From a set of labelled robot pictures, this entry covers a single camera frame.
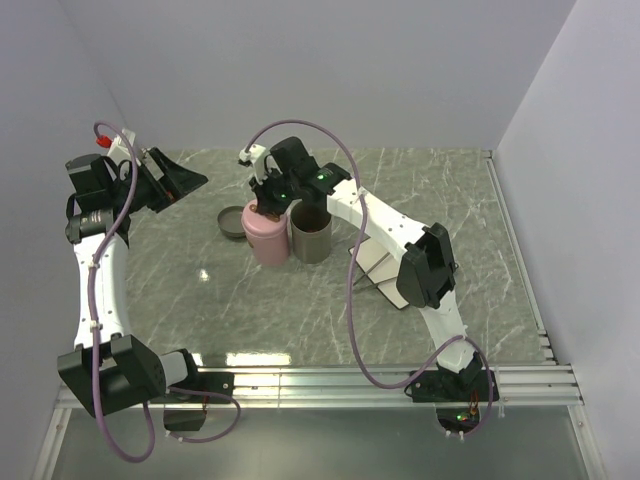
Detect metal tongs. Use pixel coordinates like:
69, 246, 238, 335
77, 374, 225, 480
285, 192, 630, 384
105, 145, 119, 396
352, 253, 399, 287

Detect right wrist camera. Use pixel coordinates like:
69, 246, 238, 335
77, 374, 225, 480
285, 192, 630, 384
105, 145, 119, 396
238, 144, 270, 184

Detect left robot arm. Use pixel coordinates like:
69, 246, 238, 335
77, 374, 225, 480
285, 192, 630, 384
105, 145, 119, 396
57, 147, 208, 415

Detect aluminium rail frame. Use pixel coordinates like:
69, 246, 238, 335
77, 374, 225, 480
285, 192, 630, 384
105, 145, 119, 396
29, 149, 609, 480

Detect grey cylinder container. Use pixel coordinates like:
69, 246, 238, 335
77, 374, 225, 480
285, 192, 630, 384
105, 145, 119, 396
290, 202, 332, 264

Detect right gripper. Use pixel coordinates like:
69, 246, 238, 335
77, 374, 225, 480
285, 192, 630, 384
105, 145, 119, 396
248, 166, 299, 220

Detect white square plate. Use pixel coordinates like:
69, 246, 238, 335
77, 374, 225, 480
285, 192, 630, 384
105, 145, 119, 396
352, 238, 409, 310

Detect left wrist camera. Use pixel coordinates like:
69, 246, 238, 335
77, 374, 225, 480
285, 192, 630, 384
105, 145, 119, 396
107, 128, 142, 164

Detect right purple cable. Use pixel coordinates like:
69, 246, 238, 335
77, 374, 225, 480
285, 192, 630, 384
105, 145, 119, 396
243, 118, 494, 441

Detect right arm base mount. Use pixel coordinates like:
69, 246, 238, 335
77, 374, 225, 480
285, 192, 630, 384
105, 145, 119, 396
403, 369, 500, 436

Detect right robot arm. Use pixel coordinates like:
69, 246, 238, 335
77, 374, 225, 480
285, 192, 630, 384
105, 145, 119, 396
238, 137, 482, 400

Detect pink cylinder container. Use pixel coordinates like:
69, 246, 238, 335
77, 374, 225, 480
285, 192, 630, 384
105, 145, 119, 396
246, 230, 290, 267

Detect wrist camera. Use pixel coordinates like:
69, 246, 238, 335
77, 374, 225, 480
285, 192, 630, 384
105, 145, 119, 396
107, 128, 142, 164
238, 144, 270, 184

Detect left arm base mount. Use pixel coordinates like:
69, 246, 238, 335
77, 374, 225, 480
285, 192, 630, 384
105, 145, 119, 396
150, 372, 234, 434

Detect pink lid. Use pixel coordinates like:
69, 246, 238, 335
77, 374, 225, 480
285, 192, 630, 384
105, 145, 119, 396
241, 200, 287, 240

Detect grey lid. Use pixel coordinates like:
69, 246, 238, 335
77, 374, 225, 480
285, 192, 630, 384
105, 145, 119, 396
217, 206, 246, 240

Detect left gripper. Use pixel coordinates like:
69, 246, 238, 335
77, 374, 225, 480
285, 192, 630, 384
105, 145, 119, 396
108, 147, 207, 214

